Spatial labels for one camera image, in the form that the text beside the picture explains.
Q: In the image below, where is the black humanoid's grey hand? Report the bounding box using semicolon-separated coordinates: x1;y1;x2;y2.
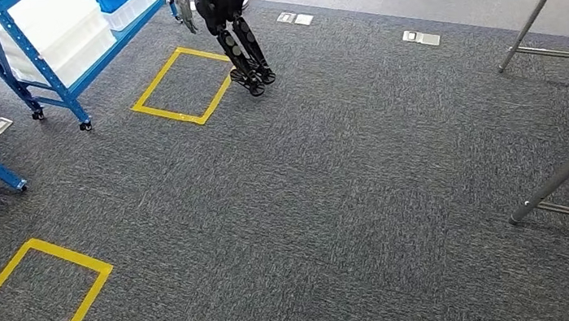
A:
176;0;200;37

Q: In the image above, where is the black humanoid robot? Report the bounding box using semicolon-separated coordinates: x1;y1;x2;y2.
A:
162;0;280;108

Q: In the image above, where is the white plastic crate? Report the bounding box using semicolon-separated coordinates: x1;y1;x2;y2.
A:
98;0;170;34
0;0;114;62
8;23;124;96

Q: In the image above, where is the plain white floor plate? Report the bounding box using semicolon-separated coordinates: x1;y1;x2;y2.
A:
293;11;316;29
417;29;443;50

